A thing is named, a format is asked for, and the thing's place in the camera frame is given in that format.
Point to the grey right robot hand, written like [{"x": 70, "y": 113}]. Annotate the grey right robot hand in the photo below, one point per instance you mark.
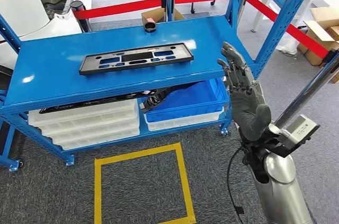
[{"x": 246, "y": 106}]

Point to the black plastic panel part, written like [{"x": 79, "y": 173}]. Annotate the black plastic panel part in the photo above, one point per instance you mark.
[{"x": 88, "y": 66}]

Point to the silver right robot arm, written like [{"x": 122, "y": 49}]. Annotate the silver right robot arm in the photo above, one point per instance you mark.
[{"x": 281, "y": 194}]

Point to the black finned plastic part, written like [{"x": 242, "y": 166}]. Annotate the black finned plastic part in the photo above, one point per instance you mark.
[{"x": 152, "y": 101}]

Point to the long black trim part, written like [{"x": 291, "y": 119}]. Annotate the long black trim part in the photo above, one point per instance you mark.
[{"x": 87, "y": 102}]

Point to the blue metal shelf rack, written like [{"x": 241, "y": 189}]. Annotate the blue metal shelf rack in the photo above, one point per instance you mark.
[{"x": 53, "y": 75}]

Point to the blue plastic bin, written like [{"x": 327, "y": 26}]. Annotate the blue plastic bin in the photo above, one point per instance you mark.
[{"x": 190, "y": 99}]

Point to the white plastic bag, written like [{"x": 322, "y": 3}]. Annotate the white plastic bag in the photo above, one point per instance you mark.
[{"x": 287, "y": 45}]

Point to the chrome stanchion with round base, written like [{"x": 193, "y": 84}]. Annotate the chrome stanchion with round base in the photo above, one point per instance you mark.
[{"x": 307, "y": 91}]

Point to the white plastic bin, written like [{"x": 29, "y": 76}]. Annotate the white plastic bin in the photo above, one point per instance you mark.
[{"x": 180, "y": 123}]

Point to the cardboard box with open flap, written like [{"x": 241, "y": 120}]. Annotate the cardboard box with open flap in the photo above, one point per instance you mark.
[{"x": 318, "y": 34}]

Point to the closed cardboard box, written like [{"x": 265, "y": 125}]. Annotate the closed cardboard box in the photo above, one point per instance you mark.
[{"x": 325, "y": 15}]

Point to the black round tube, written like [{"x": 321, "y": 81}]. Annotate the black round tube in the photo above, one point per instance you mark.
[{"x": 150, "y": 27}]

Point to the white plastic tray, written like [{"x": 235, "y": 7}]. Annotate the white plastic tray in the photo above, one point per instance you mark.
[
  {"x": 79, "y": 113},
  {"x": 106, "y": 135},
  {"x": 106, "y": 143},
  {"x": 92, "y": 126}
]

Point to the yellow floor tape square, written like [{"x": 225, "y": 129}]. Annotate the yellow floor tape square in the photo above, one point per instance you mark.
[{"x": 97, "y": 187}]

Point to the white car body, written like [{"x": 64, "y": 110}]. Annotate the white car body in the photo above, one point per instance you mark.
[{"x": 21, "y": 15}]

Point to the dark stanchion post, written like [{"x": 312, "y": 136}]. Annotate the dark stanchion post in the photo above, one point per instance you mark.
[{"x": 244, "y": 12}]

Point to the white table frame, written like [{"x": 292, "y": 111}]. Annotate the white table frame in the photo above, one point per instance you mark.
[{"x": 260, "y": 8}]

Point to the chrome stanchion post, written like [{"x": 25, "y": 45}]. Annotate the chrome stanchion post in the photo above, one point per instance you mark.
[{"x": 169, "y": 10}]

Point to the black-topped stanchion post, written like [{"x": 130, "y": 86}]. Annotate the black-topped stanchion post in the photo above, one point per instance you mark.
[{"x": 76, "y": 5}]

